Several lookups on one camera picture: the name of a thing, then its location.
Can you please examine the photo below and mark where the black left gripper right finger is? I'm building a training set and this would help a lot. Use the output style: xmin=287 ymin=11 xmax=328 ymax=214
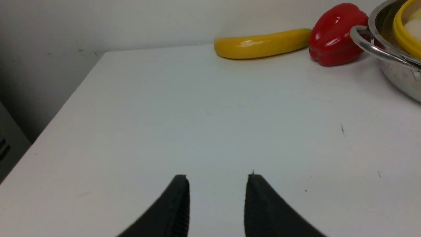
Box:
xmin=244 ymin=174 xmax=324 ymax=237

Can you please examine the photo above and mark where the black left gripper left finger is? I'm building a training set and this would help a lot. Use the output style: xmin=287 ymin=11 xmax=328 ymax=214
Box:
xmin=120 ymin=174 xmax=190 ymax=237

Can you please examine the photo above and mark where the yellow bamboo steamer basket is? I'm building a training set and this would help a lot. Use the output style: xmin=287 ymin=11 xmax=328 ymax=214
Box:
xmin=393 ymin=0 xmax=421 ymax=60

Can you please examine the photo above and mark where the stainless steel pot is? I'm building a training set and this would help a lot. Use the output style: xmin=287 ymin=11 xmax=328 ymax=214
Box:
xmin=349 ymin=0 xmax=421 ymax=101

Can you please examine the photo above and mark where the yellow toy banana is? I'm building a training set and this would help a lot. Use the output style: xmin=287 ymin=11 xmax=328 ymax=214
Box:
xmin=214 ymin=28 xmax=312 ymax=60

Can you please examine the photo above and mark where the red toy bell pepper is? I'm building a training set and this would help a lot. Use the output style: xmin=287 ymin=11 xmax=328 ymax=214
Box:
xmin=309 ymin=3 xmax=368 ymax=66

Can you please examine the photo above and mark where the white toy bun left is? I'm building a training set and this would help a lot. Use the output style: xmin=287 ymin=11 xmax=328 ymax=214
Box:
xmin=404 ymin=18 xmax=421 ymax=42

